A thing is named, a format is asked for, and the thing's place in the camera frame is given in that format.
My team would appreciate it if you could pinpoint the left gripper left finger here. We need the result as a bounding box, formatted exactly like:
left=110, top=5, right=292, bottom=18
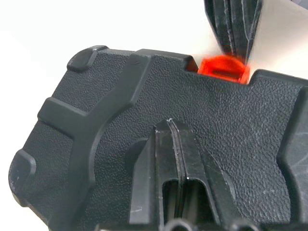
left=129, top=119, right=180, bottom=225

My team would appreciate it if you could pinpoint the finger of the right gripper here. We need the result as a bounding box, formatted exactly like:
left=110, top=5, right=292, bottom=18
left=231, top=0, right=263, bottom=65
left=204, top=0, right=236, bottom=48

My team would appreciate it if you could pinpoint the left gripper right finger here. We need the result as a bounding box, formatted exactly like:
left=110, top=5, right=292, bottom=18
left=171, top=119, right=237, bottom=225

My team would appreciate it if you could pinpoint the black tool case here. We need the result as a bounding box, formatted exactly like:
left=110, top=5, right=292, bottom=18
left=7, top=44, right=308, bottom=231

